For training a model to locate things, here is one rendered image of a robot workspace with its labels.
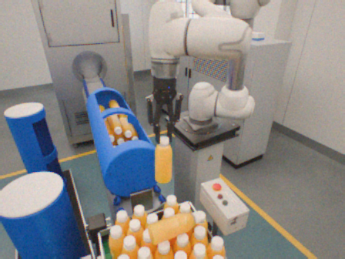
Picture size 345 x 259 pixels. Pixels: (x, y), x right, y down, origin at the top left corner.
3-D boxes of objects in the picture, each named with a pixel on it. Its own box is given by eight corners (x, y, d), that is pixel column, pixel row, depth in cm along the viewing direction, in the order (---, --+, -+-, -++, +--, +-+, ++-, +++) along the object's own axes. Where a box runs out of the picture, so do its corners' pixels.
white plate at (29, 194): (75, 176, 110) (75, 177, 111) (28, 167, 116) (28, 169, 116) (33, 222, 87) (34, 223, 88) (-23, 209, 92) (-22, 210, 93)
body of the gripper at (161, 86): (172, 73, 77) (171, 99, 81) (149, 74, 73) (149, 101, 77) (182, 78, 70) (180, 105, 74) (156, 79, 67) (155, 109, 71)
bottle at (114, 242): (108, 260, 88) (102, 233, 79) (122, 248, 92) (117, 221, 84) (121, 271, 84) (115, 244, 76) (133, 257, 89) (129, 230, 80)
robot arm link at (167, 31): (142, 58, 66) (184, 62, 62) (141, -2, 60) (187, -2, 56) (157, 54, 76) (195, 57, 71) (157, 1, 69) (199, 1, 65)
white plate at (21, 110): (2, 119, 164) (3, 121, 165) (44, 112, 176) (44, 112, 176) (5, 106, 185) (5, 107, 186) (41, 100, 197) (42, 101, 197)
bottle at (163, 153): (160, 186, 85) (161, 148, 78) (151, 177, 90) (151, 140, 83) (175, 179, 89) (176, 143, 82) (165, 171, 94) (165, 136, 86)
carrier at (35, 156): (37, 204, 208) (69, 193, 220) (2, 121, 164) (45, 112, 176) (36, 186, 229) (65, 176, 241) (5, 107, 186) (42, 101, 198)
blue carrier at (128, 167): (127, 116, 185) (120, 83, 170) (166, 185, 115) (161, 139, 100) (92, 125, 177) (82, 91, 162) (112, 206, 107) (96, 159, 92)
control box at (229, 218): (217, 193, 105) (220, 176, 100) (245, 227, 89) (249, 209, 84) (199, 200, 102) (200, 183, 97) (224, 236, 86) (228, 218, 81)
